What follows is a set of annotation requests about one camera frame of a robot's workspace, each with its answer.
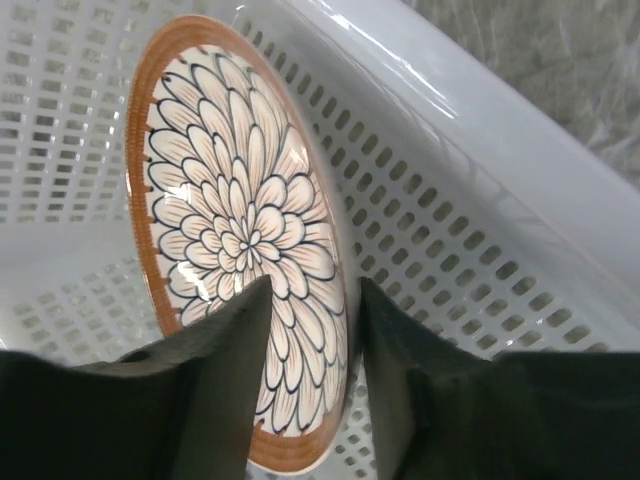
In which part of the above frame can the floral orange rimmed plate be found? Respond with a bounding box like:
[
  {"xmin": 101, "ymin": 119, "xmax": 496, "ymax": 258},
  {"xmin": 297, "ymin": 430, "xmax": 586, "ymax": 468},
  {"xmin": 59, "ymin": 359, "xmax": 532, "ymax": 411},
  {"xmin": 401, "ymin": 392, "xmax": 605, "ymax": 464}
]
[{"xmin": 125, "ymin": 15, "xmax": 359, "ymax": 476}]

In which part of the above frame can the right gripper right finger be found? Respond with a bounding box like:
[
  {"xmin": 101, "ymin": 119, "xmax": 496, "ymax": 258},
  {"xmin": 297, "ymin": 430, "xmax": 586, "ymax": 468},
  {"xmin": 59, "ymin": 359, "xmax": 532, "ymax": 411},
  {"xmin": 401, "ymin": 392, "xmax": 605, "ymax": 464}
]
[{"xmin": 359, "ymin": 278, "xmax": 639, "ymax": 480}]

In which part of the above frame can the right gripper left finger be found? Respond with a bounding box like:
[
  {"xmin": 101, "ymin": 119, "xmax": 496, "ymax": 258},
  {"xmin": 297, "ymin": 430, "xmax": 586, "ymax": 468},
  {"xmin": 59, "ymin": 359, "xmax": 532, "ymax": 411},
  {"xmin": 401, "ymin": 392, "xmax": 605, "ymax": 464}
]
[{"xmin": 1, "ymin": 278, "xmax": 272, "ymax": 479}]

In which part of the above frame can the white plastic perforated bin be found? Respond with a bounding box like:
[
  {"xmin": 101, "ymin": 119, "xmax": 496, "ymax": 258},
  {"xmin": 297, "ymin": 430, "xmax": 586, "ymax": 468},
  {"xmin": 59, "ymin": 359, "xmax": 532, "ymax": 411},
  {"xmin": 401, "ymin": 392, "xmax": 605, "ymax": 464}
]
[{"xmin": 0, "ymin": 0, "xmax": 640, "ymax": 480}]

